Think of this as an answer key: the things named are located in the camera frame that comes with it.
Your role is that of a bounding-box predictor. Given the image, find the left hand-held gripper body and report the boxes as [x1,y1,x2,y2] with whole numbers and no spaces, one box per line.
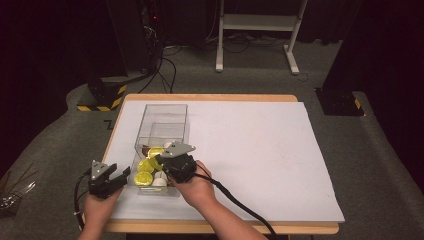
[88,159,118,200]

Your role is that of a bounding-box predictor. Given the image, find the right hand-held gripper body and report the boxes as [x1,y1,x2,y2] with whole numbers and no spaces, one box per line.
[160,142,198,184]

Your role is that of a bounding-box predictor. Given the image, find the gold foil coin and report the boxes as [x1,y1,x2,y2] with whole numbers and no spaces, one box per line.
[151,156,164,172]
[133,171,154,187]
[137,157,155,174]
[147,146,165,159]

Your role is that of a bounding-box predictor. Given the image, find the clear plastic drawer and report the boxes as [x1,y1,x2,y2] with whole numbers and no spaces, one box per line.
[128,122,186,197]

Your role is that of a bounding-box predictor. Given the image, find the person's left hand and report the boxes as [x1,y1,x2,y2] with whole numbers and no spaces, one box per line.
[82,189,123,231]

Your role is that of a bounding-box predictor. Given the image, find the person's right hand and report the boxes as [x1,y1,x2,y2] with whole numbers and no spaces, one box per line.
[171,161,218,210]

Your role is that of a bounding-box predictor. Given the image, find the black yellow striped stand base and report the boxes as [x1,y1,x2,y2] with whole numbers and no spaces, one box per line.
[77,74,129,113]

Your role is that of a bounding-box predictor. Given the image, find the white table sheet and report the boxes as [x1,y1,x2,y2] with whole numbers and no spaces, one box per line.
[105,99,346,224]

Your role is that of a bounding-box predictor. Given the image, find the black equipment column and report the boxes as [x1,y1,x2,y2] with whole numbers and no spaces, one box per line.
[106,0,162,73]

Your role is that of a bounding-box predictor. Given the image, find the white metal stand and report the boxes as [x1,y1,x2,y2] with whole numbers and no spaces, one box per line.
[215,0,309,76]

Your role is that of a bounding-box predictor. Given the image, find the left hand-held gripper cable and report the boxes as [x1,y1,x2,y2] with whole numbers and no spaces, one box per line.
[73,169,93,232]

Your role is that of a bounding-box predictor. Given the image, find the hand-held gripper cable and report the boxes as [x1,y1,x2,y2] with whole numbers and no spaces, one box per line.
[73,169,93,232]
[194,172,280,240]

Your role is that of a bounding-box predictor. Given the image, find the right hand-held gripper cable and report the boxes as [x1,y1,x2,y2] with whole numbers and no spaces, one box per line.
[194,172,280,240]

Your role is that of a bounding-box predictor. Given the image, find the black floor cables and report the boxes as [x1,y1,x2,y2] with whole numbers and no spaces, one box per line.
[137,46,183,95]

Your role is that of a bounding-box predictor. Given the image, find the cables under white stand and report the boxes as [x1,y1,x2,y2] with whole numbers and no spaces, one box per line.
[203,31,288,54]

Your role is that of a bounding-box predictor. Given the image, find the black floor base plate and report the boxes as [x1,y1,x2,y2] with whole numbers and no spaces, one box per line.
[314,87,365,117]

